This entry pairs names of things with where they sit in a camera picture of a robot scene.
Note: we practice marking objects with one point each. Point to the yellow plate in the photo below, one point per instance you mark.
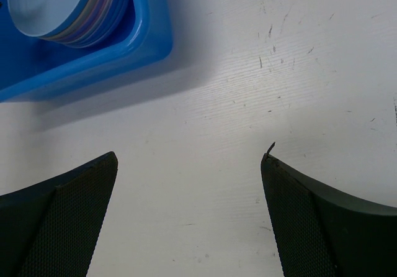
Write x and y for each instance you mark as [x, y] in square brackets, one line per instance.
[64, 32]

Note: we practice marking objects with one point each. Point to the blue plate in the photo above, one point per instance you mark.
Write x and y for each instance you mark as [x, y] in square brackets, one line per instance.
[44, 18]

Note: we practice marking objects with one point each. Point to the purple plate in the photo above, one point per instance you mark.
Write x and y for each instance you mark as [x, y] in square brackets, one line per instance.
[100, 28]

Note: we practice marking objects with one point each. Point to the blue plastic bin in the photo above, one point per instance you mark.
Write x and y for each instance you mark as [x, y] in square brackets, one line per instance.
[37, 70]

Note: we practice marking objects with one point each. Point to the pink plate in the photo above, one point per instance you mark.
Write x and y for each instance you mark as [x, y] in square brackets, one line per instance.
[97, 16]

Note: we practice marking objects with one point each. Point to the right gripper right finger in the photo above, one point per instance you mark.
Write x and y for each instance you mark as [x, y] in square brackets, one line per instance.
[322, 231]

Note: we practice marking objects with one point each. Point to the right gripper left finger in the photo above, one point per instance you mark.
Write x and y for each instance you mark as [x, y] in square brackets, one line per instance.
[51, 228]

